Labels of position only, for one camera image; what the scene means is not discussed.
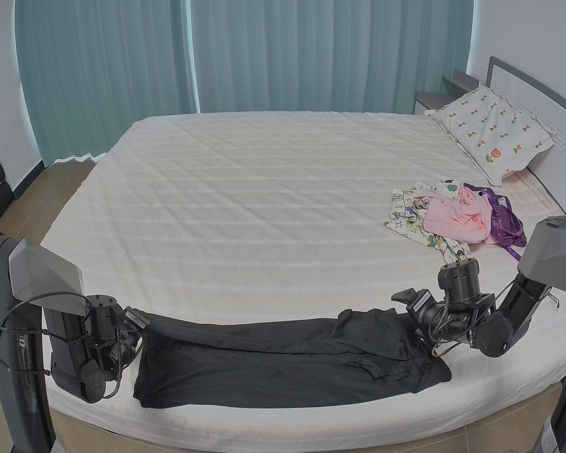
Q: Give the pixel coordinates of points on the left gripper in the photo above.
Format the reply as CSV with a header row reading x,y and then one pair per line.
x,y
134,323

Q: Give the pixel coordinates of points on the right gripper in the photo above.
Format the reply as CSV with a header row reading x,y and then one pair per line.
x,y
427,314

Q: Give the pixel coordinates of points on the black T-shirt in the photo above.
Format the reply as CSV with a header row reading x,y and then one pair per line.
x,y
264,366

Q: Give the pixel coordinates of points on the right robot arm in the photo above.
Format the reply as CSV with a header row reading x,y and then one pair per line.
x,y
500,328

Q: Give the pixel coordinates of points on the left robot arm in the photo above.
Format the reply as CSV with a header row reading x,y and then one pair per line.
x,y
19,371

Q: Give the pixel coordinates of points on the bed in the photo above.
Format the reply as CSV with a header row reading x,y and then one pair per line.
x,y
264,182

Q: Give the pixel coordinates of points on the pink garment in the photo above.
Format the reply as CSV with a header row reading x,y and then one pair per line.
x,y
453,222

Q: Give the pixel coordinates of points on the white printed garment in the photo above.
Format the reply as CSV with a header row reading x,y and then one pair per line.
x,y
401,210

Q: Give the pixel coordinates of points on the purple garment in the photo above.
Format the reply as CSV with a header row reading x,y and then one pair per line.
x,y
504,229

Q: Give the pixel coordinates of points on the white printed pillow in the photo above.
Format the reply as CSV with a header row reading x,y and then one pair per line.
x,y
490,130

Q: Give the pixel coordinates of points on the grey bedside table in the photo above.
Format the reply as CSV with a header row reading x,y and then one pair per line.
x,y
431,99

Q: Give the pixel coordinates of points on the blue-green curtain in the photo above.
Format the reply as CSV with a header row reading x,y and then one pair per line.
x,y
108,64
335,40

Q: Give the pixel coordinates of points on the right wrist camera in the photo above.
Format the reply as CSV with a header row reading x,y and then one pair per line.
x,y
408,295

